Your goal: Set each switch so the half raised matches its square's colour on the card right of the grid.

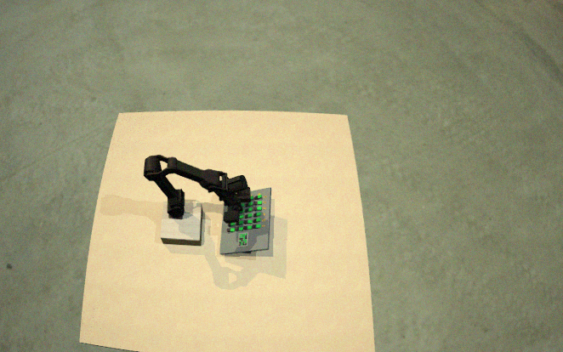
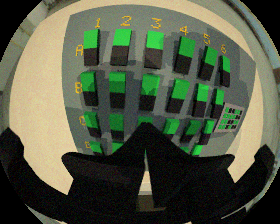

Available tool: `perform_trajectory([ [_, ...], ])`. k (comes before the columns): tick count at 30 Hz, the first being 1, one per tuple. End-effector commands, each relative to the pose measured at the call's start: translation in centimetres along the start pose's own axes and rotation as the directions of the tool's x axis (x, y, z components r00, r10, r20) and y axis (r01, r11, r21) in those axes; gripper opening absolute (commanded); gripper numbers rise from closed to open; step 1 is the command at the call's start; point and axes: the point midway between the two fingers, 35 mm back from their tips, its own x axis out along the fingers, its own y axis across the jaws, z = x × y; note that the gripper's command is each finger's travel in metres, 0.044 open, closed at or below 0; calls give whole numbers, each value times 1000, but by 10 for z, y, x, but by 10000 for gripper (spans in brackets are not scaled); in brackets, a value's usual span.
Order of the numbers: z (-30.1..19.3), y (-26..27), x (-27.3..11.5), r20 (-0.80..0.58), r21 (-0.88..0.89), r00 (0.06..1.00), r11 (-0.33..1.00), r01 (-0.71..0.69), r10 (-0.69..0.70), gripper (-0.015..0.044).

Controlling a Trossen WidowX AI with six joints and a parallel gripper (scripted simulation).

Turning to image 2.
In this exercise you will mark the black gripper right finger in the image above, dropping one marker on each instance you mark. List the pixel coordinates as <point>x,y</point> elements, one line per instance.
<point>170,168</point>

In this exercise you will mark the grey switch panel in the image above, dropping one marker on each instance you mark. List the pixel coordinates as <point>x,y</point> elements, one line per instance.
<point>130,63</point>

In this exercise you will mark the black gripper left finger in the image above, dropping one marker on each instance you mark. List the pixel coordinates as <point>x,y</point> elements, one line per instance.
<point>124,168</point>

